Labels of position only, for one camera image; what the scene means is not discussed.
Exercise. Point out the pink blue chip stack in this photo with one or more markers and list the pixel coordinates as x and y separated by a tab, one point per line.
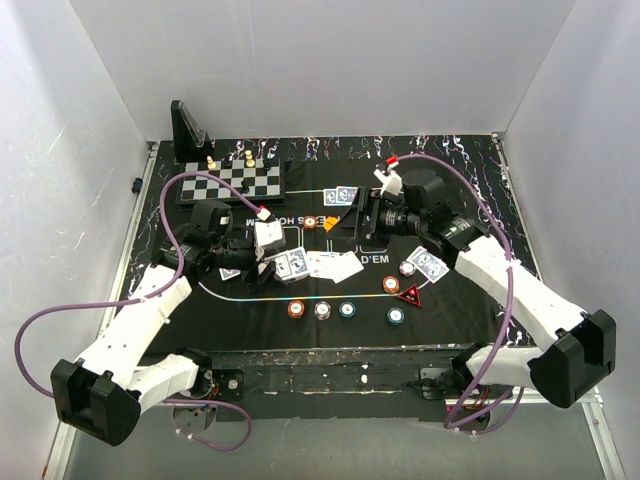
322	310

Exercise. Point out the green blue chip stack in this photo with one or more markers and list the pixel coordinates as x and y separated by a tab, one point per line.
347	310

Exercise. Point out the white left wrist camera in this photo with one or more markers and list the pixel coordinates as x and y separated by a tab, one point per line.
268	236

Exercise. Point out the black poker table mat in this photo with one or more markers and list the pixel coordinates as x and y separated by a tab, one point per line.
224	316

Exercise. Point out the red black triangular all-in marker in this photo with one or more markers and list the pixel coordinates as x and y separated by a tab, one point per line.
411	296

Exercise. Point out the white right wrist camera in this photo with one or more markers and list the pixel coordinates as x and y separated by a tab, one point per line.
391	182

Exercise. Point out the orange red chip stack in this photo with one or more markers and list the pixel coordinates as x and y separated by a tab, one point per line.
296	309

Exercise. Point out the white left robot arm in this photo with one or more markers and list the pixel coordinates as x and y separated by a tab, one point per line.
105	391

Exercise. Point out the black triangular stand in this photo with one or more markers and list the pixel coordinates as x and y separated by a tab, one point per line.
192	143

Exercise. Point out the face-up hearts card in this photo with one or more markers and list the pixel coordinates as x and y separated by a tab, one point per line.
312	259

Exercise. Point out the yellow big blind button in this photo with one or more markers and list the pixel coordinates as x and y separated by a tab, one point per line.
330	223

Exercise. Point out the black white chessboard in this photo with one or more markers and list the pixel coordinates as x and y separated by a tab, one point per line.
266	187

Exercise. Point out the orange chips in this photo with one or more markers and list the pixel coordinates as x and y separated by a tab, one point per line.
390	285
310	222

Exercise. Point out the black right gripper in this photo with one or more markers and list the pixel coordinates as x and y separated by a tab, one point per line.
369	203

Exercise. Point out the white chess piece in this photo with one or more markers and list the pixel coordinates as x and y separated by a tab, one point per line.
249	161
212	162

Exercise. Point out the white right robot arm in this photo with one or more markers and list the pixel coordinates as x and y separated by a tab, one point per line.
573	350

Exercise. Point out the black marbled table cover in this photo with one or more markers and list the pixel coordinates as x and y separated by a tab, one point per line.
470	166

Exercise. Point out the green chips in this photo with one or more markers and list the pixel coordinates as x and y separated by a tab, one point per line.
395	316

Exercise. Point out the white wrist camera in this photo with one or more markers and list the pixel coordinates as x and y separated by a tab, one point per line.
391	182
268	236

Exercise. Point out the blue playing card box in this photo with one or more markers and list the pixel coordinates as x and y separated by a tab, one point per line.
291	265

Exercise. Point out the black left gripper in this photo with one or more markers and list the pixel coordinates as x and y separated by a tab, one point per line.
257	283

